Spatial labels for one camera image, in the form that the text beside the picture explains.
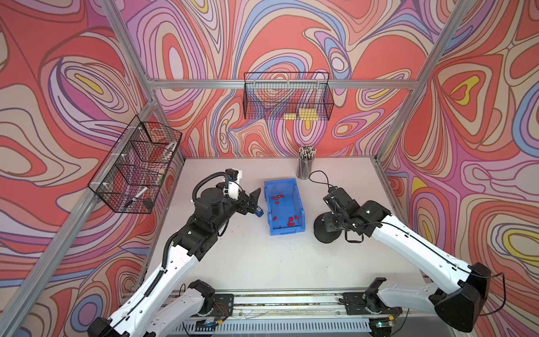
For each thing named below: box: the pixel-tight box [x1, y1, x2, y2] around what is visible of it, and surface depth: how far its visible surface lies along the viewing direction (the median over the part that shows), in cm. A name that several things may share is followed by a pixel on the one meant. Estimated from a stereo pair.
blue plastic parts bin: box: [263, 178, 306, 236], surface depth 99 cm
